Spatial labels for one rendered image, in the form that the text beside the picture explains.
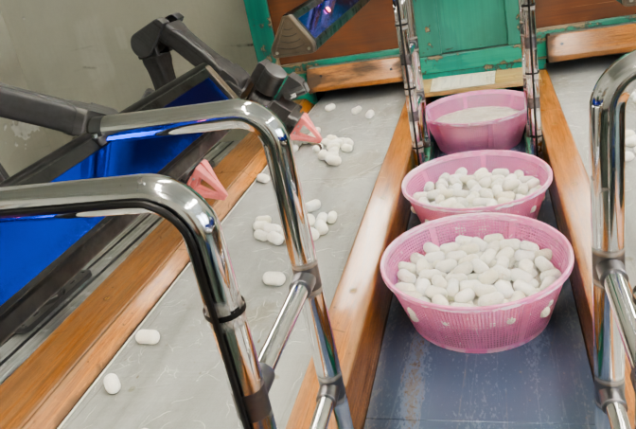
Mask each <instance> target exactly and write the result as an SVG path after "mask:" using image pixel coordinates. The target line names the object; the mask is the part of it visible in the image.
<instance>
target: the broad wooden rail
mask: <svg viewBox="0 0 636 429"><path fill-rule="evenodd" d="M266 166H267V161H266V156H265V152H264V149H263V146H262V143H261V141H260V140H259V138H258V137H257V136H256V135H255V134H253V133H252V132H249V133H248V134H247V135H246V136H245V137H244V138H243V139H242V140H241V141H240V142H239V143H238V144H237V146H236V147H235V148H234V149H233V150H232V151H230V152H229V153H228V154H227V155H226V156H225V157H224V158H223V159H222V160H221V161H220V163H219V164H218V165H217V166H216V167H215V168H214V169H213V171H214V172H215V174H216V176H217V178H218V180H219V181H220V182H221V184H222V186H223V187H224V189H225V190H226V191H227V193H228V196H227V198H226V199H225V200H224V201H223V200H216V199H210V198H205V200H206V201H207V202H208V203H209V204H210V205H211V207H212V208H213V210H214V211H215V213H216V214H217V216H218V218H219V220H220V223H221V222H222V221H223V220H224V219H225V217H226V216H227V215H228V213H229V212H230V211H231V210H232V208H233V207H234V206H235V205H236V203H237V202H238V201H239V199H240V198H241V197H242V196H243V194H244V193H245V192H246V191H247V189H248V188H249V187H250V186H251V185H252V184H253V182H254V181H255V180H256V178H257V176H258V175H259V174H260V173H261V172H262V171H263V170H264V169H265V168H266ZM189 263H190V260H189V256H188V253H187V251H186V245H185V242H184V240H183V237H182V235H181V234H180V232H179V231H178V230H177V228H176V227H175V226H174V225H173V224H172V223H170V222H169V221H168V220H166V219H164V220H163V221H162V222H161V223H160V224H159V225H158V226H157V227H156V228H155V229H154V230H153V231H152V232H151V233H150V234H149V235H148V236H147V237H146V238H145V239H144V240H143V241H142V242H141V243H140V244H139V245H138V246H137V247H136V248H135V249H134V250H133V251H132V252H131V253H130V254H129V255H128V256H127V257H126V259H125V260H124V261H123V262H122V263H120V264H119V265H118V266H117V267H116V268H115V269H114V270H113V271H112V273H111V274H109V276H108V277H107V278H106V279H105V280H104V281H103V282H102V283H101V284H100V285H99V286H98V287H97V288H96V289H95V290H94V291H93V292H92V293H91V294H90V295H89V296H88V297H87V298H86V299H85V300H84V301H83V302H82V303H81V304H80V305H79V306H78V307H77V308H76V309H75V310H74V311H73V312H72V313H71V314H70V315H69V316H68V317H67V318H66V319H65V320H64V321H63V322H62V323H61V324H60V325H59V326H58V327H57V328H56V329H55V330H54V331H53V333H52V334H51V335H50V336H49V337H48V338H47V339H46V340H45V341H44V342H43V343H42V344H41V345H40V346H39V347H38V348H37V349H36V350H35V351H34V352H33V353H32V354H31V355H30V356H29V357H28V358H27V359H26V360H25V361H24V362H23V363H22V364H21V365H20V366H19V367H18V368H17V369H16V370H15V371H14V372H13V373H12V374H11V375H10V376H9V377H8V378H7V379H6V380H5V381H4V382H3V383H2V384H1V385H0V429H58V427H59V426H60V425H61V423H62V422H63V421H64V419H65V418H66V417H67V416H68V414H69V413H70V412H71V411H72V409H73V408H74V407H75V406H76V404H77V403H78V402H79V401H80V399H81V398H82V397H83V395H84V394H85V393H86V392H87V390H88V389H89V388H90V387H91V385H92V384H93V383H94V382H95V380H96V379H97V378H98V376H99V375H100V374H101V373H102V371H103V370H104V369H105V368H106V366H107V365H109V364H110V362H111V361H112V360H113V359H114V357H115V356H116V354H117V353H118V352H119V351H120V349H121V348H122V347H123V346H124V344H125V343H126V342H127V341H128V339H129V338H130V337H131V336H132V334H133V333H134V332H135V330H136V329H137V328H138V327H139V325H140V324H141V323H142V322H143V320H144V319H145V318H146V317H147V315H148V314H149V313H150V311H151V310H152V309H153V308H154V306H155V305H156V304H157V303H158V301H159V300H160V299H161V298H162V296H163V295H164V294H165V293H166V291H167V290H168V289H169V287H170V286H171V285H172V283H173V282H174V281H175V280H176V278H177V277H178V276H179V275H180V274H181V273H182V272H183V271H184V269H185V268H186V267H187V265H188V264H189Z"/></svg>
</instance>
